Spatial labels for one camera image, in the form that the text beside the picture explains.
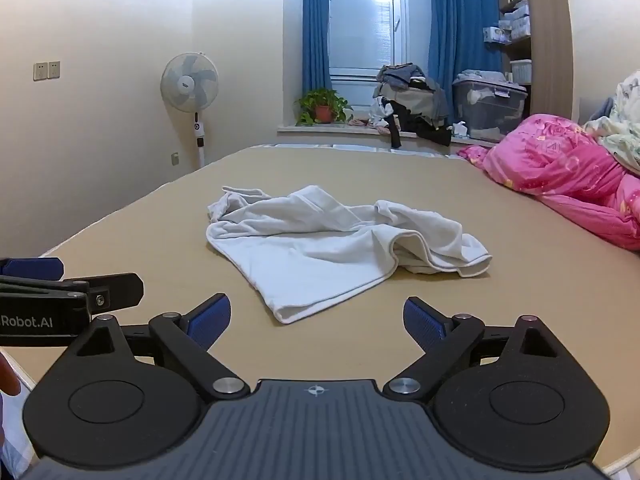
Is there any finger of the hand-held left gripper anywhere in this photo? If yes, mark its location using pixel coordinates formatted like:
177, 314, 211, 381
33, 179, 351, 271
0, 273, 145, 317
0, 257, 66, 281

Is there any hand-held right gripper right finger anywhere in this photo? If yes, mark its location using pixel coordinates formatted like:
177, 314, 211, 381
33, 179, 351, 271
382, 296, 568, 403

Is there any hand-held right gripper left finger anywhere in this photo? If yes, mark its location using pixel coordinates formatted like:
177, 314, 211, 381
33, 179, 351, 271
75, 294, 252, 402

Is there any white t-shirt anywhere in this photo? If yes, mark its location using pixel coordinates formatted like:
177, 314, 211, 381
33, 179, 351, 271
205, 185, 494, 325

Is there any pile of dark clothes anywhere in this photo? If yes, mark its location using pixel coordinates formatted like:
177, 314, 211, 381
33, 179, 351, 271
370, 63, 454, 149

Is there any person's left hand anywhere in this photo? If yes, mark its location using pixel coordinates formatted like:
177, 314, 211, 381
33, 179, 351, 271
0, 351, 21, 397

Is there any pink flowered quilt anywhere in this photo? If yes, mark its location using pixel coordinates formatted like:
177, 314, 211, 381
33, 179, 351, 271
457, 114, 640, 252

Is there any white standing fan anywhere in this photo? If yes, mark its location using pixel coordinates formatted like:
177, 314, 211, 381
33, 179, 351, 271
160, 52, 221, 168

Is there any clear plastic storage box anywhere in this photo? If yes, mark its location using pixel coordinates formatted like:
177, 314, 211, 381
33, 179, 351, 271
452, 70, 529, 143

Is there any green potted plant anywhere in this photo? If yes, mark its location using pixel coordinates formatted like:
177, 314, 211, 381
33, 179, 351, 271
295, 88, 353, 127

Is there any white floral blanket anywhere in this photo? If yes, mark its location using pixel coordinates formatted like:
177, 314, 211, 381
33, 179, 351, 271
582, 71, 640, 177

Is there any blue curtain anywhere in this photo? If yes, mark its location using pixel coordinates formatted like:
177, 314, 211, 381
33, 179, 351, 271
301, 0, 334, 107
428, 0, 504, 126

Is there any white framed window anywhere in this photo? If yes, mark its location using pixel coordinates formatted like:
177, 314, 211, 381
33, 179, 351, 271
327, 0, 433, 106

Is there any wooden bookshelf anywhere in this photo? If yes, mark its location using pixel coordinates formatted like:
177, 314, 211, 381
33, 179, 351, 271
497, 0, 574, 122

